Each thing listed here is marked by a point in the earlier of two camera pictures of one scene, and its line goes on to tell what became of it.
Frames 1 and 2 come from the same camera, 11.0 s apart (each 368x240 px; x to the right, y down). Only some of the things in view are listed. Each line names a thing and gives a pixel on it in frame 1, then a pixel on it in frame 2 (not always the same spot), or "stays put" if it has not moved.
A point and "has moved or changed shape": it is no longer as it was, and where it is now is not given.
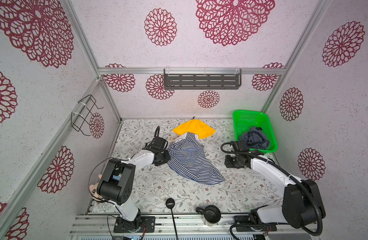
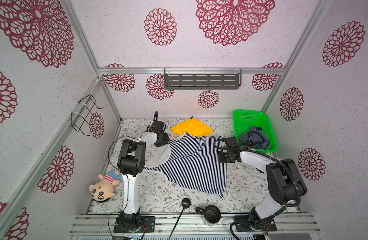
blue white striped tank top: [188, 159] has moved or changed shape
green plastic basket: [243, 120] stays put
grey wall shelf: [202, 78] stays put
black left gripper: [167, 157] -> [166, 139]
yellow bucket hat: [196, 126] stays put
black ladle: [170, 203] -> [186, 203]
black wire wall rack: [81, 120] stays put
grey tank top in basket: [256, 139] stays put
